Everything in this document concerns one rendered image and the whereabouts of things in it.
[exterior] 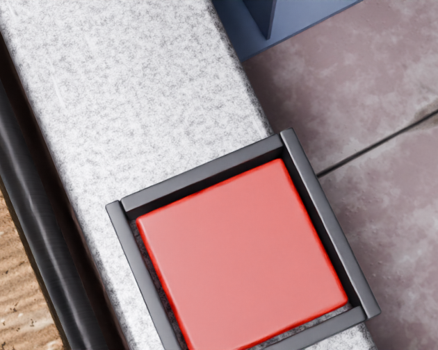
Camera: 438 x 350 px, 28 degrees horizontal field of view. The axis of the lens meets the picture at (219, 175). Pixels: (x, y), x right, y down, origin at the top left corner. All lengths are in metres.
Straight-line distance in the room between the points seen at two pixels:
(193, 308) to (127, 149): 0.07
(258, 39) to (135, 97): 1.00
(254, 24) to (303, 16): 0.08
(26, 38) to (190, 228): 0.11
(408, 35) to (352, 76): 0.11
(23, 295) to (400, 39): 1.13
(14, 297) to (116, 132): 0.08
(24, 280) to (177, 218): 0.06
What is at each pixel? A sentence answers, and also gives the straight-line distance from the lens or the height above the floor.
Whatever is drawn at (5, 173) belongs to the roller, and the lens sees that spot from 0.34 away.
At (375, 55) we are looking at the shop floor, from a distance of 1.37.
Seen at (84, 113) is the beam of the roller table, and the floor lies 0.91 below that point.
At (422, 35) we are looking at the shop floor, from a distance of 1.40.
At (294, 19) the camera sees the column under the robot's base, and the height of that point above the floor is 0.01.
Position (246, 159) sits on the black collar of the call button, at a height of 0.93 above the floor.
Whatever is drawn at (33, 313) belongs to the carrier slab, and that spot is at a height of 0.94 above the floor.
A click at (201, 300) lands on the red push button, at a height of 0.93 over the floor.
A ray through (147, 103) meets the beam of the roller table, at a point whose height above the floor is 0.91.
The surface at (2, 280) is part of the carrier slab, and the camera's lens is 0.32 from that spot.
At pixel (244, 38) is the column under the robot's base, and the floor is 0.01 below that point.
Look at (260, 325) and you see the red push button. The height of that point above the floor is 0.93.
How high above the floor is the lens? 1.24
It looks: 75 degrees down
